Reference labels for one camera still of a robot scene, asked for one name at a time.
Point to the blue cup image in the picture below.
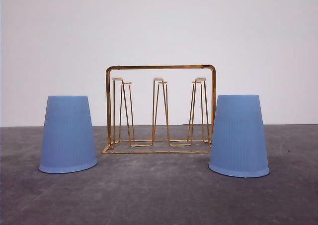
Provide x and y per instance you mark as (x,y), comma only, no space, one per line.
(67,135)
(238,146)

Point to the gold wire cup rack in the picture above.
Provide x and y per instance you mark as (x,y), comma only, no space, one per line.
(160,109)

